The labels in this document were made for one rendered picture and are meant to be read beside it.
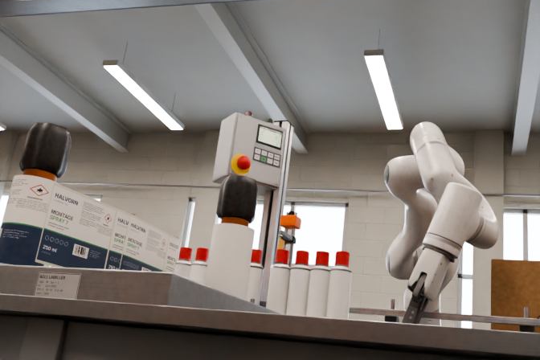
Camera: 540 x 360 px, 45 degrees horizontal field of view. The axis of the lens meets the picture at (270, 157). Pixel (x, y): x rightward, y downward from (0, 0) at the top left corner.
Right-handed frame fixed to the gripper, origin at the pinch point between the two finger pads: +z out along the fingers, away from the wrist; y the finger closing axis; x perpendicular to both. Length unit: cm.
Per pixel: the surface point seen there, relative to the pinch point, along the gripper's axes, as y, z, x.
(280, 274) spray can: 2.6, 3.6, -32.5
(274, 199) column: -12, -15, -51
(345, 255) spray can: 1.4, -6.7, -19.7
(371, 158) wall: -534, -168, -252
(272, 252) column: -12.3, -1.0, -44.9
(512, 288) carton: -18.1, -16.5, 14.4
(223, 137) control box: -2, -25, -69
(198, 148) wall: -505, -104, -460
